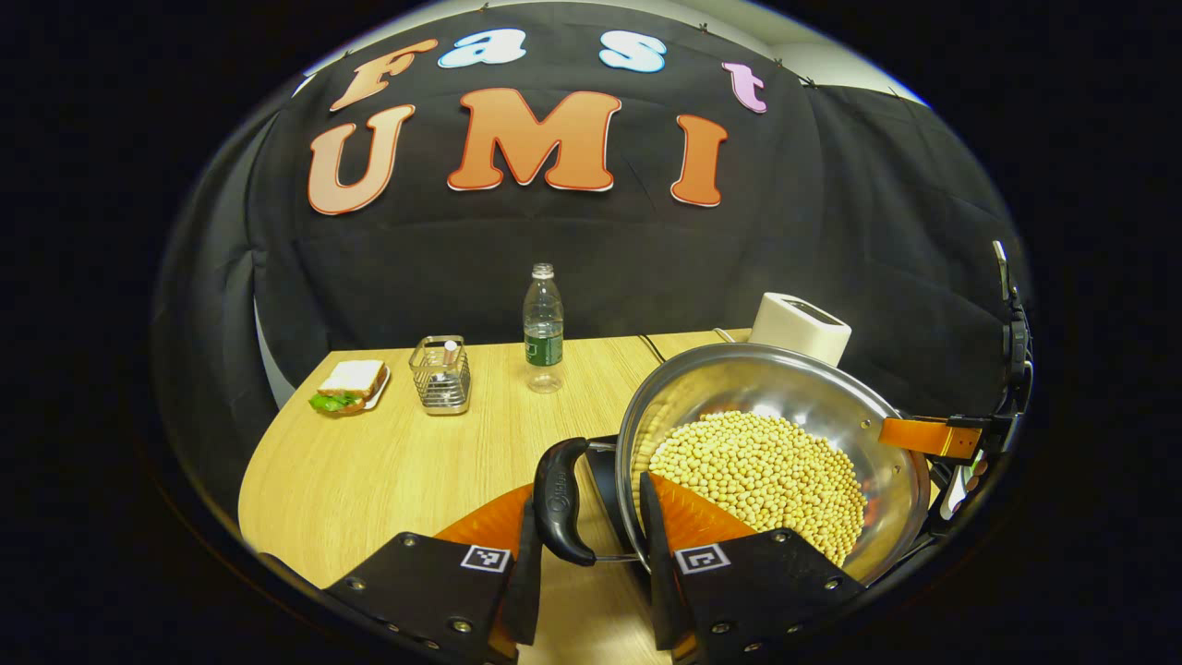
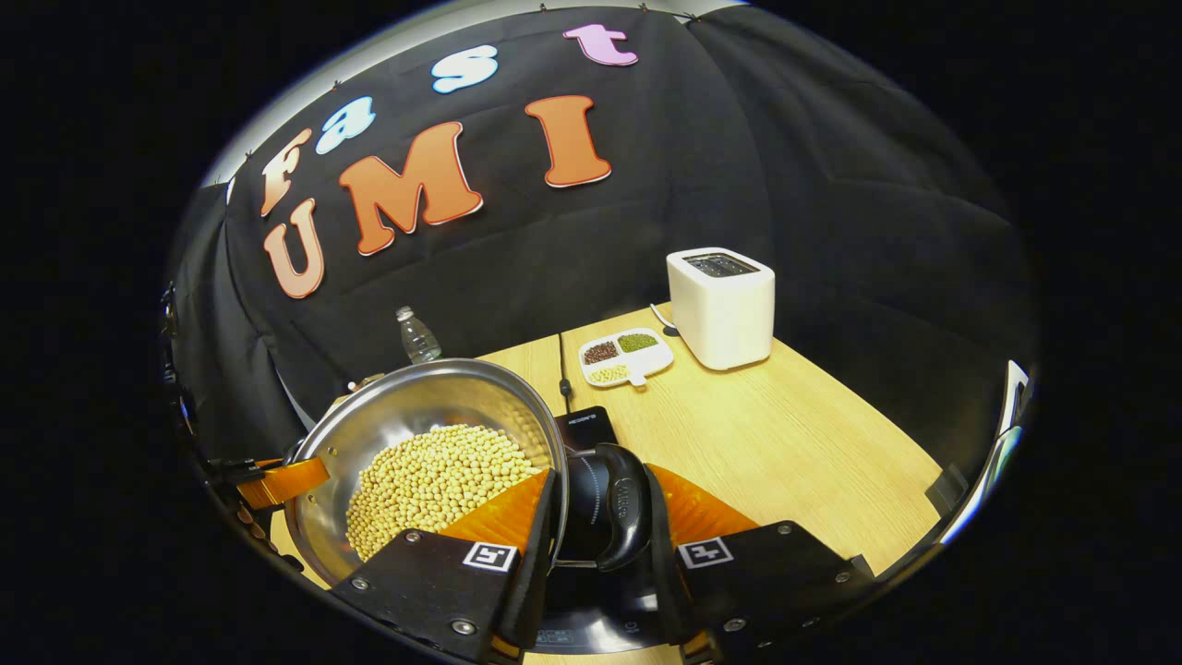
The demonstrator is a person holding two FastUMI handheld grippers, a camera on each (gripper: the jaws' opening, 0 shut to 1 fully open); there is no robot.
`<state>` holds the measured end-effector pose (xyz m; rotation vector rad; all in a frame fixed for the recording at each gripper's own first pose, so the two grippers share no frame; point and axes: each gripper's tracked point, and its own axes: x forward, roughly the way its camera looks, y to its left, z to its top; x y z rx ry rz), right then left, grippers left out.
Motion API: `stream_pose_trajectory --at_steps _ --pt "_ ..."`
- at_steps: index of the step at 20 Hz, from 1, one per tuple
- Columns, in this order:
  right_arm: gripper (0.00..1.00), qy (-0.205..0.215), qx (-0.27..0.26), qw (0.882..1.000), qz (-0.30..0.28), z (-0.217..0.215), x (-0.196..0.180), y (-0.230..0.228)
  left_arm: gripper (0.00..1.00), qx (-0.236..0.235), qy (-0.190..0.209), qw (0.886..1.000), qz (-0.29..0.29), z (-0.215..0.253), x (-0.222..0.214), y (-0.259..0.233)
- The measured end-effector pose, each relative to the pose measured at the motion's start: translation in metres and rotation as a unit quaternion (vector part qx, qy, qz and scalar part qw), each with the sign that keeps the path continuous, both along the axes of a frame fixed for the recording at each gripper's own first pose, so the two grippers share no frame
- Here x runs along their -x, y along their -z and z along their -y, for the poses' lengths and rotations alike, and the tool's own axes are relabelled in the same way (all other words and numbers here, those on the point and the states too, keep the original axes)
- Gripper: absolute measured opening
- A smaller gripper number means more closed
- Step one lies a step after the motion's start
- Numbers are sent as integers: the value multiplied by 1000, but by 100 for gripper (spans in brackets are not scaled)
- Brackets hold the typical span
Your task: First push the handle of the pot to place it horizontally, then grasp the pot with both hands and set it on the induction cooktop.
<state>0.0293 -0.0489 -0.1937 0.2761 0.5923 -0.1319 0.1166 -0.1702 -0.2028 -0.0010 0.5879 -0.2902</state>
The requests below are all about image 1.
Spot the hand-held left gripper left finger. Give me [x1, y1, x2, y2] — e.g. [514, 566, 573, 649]
[323, 480, 546, 665]

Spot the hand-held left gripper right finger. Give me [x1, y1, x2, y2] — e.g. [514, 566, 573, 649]
[637, 471, 869, 661]

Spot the black induction cooktop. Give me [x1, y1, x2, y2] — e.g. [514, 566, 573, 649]
[584, 441, 647, 564]

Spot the stainless steel pot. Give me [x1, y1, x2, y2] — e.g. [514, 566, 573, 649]
[533, 342, 934, 587]

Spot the pile of yellow soybeans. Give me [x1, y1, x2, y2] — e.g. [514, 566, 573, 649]
[646, 411, 869, 566]

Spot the white toaster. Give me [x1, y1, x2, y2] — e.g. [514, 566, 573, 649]
[748, 292, 852, 368]

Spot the clear plastic water bottle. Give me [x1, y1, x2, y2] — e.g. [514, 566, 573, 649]
[523, 263, 565, 395]

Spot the sandwich with lettuce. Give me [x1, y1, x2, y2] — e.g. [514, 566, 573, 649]
[309, 359, 388, 415]

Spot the black backdrop cloth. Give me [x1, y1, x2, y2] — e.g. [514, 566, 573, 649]
[152, 0, 1031, 481]

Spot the metal wire holder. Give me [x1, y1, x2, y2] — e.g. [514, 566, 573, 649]
[409, 335, 473, 417]

